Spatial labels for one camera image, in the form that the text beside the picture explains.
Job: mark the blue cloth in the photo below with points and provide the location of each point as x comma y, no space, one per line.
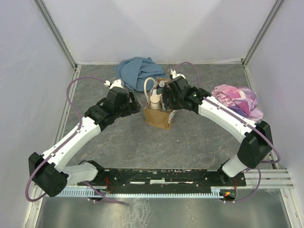
136,70

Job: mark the pink purple cloth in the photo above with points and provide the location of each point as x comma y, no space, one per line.
241,100

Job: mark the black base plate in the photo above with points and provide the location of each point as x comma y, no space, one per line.
197,177

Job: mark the dark blue orange pump bottle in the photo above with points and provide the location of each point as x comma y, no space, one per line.
161,85

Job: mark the beige pump bottle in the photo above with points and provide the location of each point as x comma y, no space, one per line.
155,102

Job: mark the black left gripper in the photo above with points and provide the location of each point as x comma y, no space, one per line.
134,106

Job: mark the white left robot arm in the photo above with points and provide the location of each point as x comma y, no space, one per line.
49,170

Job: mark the light blue cable duct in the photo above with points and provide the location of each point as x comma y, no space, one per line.
92,194

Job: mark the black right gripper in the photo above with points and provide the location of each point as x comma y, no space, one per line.
167,94

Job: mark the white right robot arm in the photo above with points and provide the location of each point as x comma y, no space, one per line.
255,138

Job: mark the watermelon print jute bag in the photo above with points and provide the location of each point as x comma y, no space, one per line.
160,119

